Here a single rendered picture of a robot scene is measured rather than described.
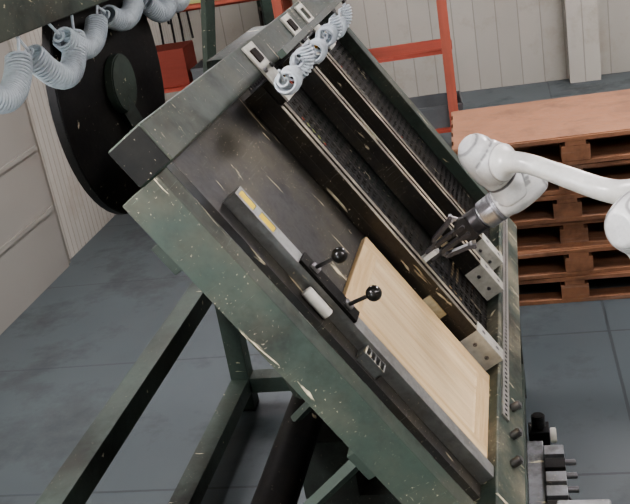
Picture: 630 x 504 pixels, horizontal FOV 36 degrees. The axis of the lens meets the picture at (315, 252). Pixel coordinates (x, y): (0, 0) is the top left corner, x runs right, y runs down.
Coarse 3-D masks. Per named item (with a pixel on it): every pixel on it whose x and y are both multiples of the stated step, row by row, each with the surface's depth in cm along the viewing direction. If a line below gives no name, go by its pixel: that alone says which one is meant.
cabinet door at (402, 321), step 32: (352, 288) 245; (384, 288) 263; (384, 320) 249; (416, 320) 267; (416, 352) 253; (448, 352) 271; (448, 384) 257; (480, 384) 275; (480, 416) 260; (480, 448) 247
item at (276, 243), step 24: (240, 216) 222; (264, 240) 223; (288, 240) 227; (288, 264) 224; (336, 312) 227; (360, 336) 228; (384, 360) 230; (408, 384) 231; (432, 408) 233; (456, 432) 236; (456, 456) 237; (480, 456) 238; (480, 480) 238
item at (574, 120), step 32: (576, 96) 555; (608, 96) 544; (480, 128) 526; (512, 128) 515; (544, 128) 505; (576, 128) 496; (608, 128) 487; (576, 160) 489; (608, 160) 487; (544, 192) 499; (544, 224) 508; (576, 224) 505; (544, 256) 511; (576, 256) 509; (608, 256) 529; (576, 288) 515; (608, 288) 522
